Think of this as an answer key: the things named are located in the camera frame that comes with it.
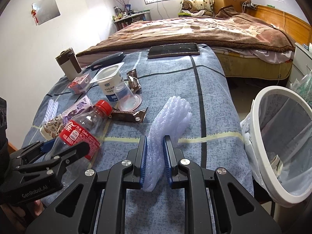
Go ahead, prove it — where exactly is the clear cola bottle red label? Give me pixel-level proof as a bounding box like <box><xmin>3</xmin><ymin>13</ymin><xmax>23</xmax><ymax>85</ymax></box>
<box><xmin>47</xmin><ymin>99</ymin><xmax>114</xmax><ymax>171</ymax></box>

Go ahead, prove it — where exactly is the white round trash bin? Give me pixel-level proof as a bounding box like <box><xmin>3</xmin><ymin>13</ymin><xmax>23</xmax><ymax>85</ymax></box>
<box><xmin>240</xmin><ymin>86</ymin><xmax>311</xmax><ymax>208</ymax></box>

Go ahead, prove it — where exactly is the purple grape milk carton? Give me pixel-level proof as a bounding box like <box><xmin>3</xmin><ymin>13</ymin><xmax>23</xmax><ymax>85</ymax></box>
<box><xmin>61</xmin><ymin>96</ymin><xmax>93</xmax><ymax>125</ymax></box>

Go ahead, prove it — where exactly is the wall poster silver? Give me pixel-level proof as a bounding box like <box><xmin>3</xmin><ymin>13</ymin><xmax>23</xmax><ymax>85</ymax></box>
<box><xmin>31</xmin><ymin>0</ymin><xmax>60</xmax><ymax>25</ymax></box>

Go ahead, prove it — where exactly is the teddy bear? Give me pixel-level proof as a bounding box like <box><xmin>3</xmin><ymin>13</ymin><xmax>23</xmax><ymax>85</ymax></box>
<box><xmin>182</xmin><ymin>0</ymin><xmax>198</xmax><ymax>13</ymax></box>

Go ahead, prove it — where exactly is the brown white box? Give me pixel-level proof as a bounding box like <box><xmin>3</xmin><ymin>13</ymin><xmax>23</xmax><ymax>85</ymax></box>
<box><xmin>56</xmin><ymin>48</ymin><xmax>82</xmax><ymax>81</ymax></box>

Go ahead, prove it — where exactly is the patterned paper cup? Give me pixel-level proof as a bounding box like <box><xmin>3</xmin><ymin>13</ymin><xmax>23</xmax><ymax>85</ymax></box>
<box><xmin>40</xmin><ymin>114</ymin><xmax>63</xmax><ymax>141</ymax></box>

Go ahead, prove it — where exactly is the white yogurt cup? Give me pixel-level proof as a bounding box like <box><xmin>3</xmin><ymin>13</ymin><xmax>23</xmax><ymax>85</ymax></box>
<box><xmin>90</xmin><ymin>62</ymin><xmax>124</xmax><ymax>102</ymax></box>

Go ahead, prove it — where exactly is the black smartphone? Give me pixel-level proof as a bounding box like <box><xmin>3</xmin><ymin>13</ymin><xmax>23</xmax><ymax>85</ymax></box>
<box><xmin>147</xmin><ymin>43</ymin><xmax>200</xmax><ymax>59</ymax></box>

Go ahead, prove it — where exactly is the dark glasses case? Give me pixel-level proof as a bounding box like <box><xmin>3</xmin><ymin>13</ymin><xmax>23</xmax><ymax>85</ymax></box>
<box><xmin>90</xmin><ymin>52</ymin><xmax>125</xmax><ymax>71</ymax></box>

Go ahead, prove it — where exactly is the white foam fruit net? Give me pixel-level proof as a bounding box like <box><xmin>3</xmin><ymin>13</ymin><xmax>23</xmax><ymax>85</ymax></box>
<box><xmin>142</xmin><ymin>96</ymin><xmax>193</xmax><ymax>192</ymax></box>

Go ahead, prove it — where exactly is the cluttered side desk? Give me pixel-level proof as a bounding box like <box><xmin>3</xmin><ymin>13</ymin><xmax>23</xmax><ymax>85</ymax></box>
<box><xmin>113</xmin><ymin>6</ymin><xmax>152</xmax><ymax>31</ymax></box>

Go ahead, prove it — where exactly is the bed with brown blanket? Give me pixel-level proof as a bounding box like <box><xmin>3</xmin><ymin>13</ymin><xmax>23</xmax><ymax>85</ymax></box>
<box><xmin>77</xmin><ymin>5</ymin><xmax>295</xmax><ymax>80</ymax></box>

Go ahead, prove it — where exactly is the wooden headboard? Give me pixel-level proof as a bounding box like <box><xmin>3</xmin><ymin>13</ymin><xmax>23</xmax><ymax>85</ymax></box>
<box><xmin>246</xmin><ymin>5</ymin><xmax>311</xmax><ymax>45</ymax></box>

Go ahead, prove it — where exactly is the red white small carton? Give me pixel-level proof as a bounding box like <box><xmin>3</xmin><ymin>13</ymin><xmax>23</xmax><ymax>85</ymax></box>
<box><xmin>67</xmin><ymin>74</ymin><xmax>92</xmax><ymax>95</ymax></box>

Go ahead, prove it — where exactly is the green patterned plastic bag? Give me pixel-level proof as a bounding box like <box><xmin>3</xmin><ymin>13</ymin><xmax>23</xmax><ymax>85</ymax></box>
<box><xmin>290</xmin><ymin>72</ymin><xmax>312</xmax><ymax>107</ymax></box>

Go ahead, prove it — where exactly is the white nightstand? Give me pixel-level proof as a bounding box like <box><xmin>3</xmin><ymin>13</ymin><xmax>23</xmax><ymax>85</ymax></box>
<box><xmin>287</xmin><ymin>43</ymin><xmax>312</xmax><ymax>88</ymax></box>

